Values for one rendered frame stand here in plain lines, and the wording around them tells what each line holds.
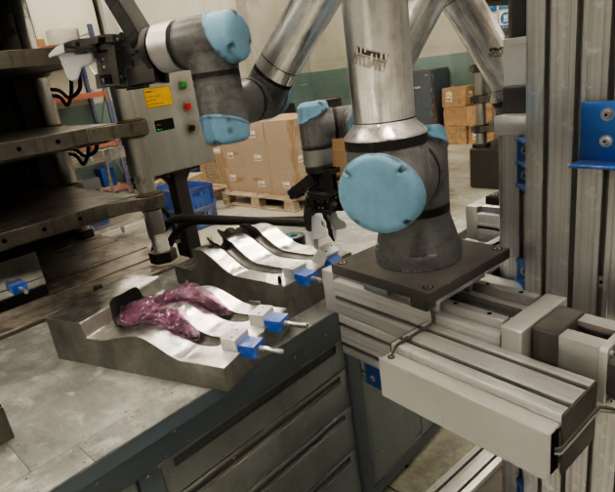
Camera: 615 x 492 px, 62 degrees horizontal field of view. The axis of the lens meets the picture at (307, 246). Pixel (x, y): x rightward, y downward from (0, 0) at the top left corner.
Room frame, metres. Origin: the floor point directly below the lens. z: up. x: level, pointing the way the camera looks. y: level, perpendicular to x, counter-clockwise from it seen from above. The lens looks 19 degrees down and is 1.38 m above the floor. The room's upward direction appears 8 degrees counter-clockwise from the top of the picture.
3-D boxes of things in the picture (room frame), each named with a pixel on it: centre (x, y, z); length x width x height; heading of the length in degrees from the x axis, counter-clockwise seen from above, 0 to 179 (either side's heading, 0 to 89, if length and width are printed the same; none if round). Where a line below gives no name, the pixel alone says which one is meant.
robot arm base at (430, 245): (0.85, -0.19, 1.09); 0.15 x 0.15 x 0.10
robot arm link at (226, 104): (0.87, 0.10, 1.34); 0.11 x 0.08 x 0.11; 153
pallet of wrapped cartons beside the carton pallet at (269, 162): (5.83, 0.22, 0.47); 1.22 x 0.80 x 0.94; 45
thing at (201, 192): (5.21, 1.21, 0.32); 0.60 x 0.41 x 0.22; 47
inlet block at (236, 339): (0.93, 0.13, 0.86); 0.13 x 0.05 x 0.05; 61
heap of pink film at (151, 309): (1.11, 0.34, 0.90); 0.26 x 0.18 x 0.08; 61
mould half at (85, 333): (1.10, 0.35, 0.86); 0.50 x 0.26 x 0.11; 61
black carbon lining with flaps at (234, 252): (1.40, 0.15, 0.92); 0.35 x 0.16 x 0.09; 44
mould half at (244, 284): (1.41, 0.15, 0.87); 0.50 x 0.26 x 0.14; 44
